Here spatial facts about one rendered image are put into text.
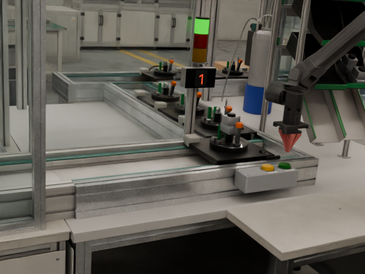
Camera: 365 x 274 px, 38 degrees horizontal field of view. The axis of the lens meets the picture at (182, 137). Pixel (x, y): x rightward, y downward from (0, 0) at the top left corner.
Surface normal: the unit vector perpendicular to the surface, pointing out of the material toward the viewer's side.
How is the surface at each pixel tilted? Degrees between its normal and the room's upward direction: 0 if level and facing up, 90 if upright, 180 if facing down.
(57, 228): 0
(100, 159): 90
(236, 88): 90
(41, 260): 90
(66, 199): 90
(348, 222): 0
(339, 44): 72
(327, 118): 45
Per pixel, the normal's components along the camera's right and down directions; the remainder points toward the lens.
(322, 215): 0.07, -0.95
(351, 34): -0.63, -0.14
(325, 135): 0.26, -0.46
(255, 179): 0.46, 0.29
